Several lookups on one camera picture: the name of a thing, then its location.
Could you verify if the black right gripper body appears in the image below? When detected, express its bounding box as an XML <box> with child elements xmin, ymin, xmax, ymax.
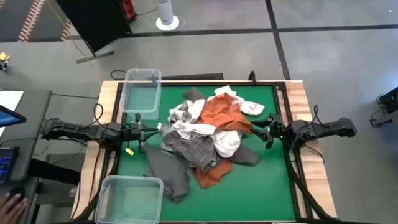
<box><xmin>265</xmin><ymin>112</ymin><xmax>286</xmax><ymax>150</ymax></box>

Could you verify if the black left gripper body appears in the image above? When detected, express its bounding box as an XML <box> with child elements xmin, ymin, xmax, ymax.
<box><xmin>123</xmin><ymin>113</ymin><xmax>146</xmax><ymax>154</ymax></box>

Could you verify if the white red-striped towel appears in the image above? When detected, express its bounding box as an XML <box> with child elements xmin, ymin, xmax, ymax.
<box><xmin>206</xmin><ymin>85</ymin><xmax>265</xmax><ymax>116</ymax></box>

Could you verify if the dark grey plain towel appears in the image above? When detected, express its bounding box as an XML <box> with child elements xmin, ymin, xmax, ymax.
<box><xmin>228</xmin><ymin>144</ymin><xmax>262</xmax><ymax>166</ymax></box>

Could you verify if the light grey waffle towel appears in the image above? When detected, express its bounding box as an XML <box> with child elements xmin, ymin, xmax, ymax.
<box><xmin>167</xmin><ymin>98</ymin><xmax>206</xmax><ymax>124</ymax></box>

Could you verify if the large orange towel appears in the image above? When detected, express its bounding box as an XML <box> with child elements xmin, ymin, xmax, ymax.
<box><xmin>197</xmin><ymin>92</ymin><xmax>254</xmax><ymax>134</ymax></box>

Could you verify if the dark grey waffle towel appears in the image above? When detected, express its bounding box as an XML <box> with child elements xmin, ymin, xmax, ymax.
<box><xmin>144</xmin><ymin>142</ymin><xmax>191</xmax><ymax>205</ymax></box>

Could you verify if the grey plaid towel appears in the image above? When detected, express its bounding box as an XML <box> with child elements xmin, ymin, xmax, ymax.
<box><xmin>160</xmin><ymin>124</ymin><xmax>220</xmax><ymax>174</ymax></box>

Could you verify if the small dark grey towel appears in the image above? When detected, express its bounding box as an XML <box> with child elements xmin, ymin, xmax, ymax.
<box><xmin>183</xmin><ymin>87</ymin><xmax>206</xmax><ymax>102</ymax></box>

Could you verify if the clear plastic bin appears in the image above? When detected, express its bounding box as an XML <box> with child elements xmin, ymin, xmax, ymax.
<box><xmin>95</xmin><ymin>175</ymin><xmax>164</xmax><ymax>224</ymax></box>
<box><xmin>119</xmin><ymin>68</ymin><xmax>162</xmax><ymax>121</ymax></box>

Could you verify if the green table mat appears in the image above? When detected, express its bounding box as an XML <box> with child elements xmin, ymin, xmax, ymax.
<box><xmin>117</xmin><ymin>84</ymin><xmax>297</xmax><ymax>222</ymax></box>

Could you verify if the small orange towel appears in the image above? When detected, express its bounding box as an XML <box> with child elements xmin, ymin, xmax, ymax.
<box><xmin>191</xmin><ymin>159</ymin><xmax>234</xmax><ymax>190</ymax></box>

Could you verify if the grey computer desk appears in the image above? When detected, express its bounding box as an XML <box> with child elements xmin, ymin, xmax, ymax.
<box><xmin>0</xmin><ymin>89</ymin><xmax>53</xmax><ymax>224</ymax></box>

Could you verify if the white tower fan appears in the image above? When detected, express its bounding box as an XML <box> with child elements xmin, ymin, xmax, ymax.
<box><xmin>155</xmin><ymin>0</ymin><xmax>180</xmax><ymax>32</ymax></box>

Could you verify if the black partition panel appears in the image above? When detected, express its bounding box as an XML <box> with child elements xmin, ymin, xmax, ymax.
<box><xmin>55</xmin><ymin>0</ymin><xmax>133</xmax><ymax>65</ymax></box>

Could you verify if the tilted computer monitor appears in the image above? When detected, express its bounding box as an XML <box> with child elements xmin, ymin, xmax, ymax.
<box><xmin>0</xmin><ymin>105</ymin><xmax>27</xmax><ymax>128</ymax></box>

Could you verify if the black computer mouse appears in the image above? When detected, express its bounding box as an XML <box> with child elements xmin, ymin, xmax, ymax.
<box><xmin>8</xmin><ymin>185</ymin><xmax>25</xmax><ymax>200</ymax></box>

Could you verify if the black computer keyboard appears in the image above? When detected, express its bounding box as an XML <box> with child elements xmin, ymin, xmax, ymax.
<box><xmin>0</xmin><ymin>146</ymin><xmax>20</xmax><ymax>184</ymax></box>

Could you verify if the person's hand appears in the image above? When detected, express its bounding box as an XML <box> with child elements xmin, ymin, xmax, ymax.
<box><xmin>0</xmin><ymin>192</ymin><xmax>28</xmax><ymax>224</ymax></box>

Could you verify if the yellow and black object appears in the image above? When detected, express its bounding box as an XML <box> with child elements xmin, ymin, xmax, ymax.
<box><xmin>0</xmin><ymin>52</ymin><xmax>11</xmax><ymax>71</ymax></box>

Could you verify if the black table frame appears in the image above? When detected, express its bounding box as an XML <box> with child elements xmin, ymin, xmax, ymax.
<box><xmin>105</xmin><ymin>80</ymin><xmax>315</xmax><ymax>224</ymax></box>

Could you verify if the black floor cable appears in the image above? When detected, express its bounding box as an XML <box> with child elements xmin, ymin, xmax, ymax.
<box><xmin>110</xmin><ymin>70</ymin><xmax>128</xmax><ymax>81</ymax></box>

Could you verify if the black cable bundle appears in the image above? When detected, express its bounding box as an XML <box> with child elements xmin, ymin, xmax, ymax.
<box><xmin>284</xmin><ymin>146</ymin><xmax>338</xmax><ymax>222</ymax></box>

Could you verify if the black equipment with cables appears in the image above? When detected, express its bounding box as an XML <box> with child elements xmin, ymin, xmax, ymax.
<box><xmin>369</xmin><ymin>86</ymin><xmax>398</xmax><ymax>128</ymax></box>

